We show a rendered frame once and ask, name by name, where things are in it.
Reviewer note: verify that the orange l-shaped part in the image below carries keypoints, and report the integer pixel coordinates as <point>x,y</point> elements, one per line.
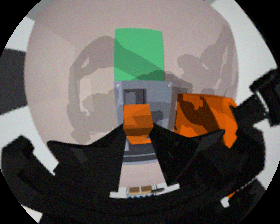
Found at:
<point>137,123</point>

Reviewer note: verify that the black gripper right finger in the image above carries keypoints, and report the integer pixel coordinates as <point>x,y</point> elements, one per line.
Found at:
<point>175,152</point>

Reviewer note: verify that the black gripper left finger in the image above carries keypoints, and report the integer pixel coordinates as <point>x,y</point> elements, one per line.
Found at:
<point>103,158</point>

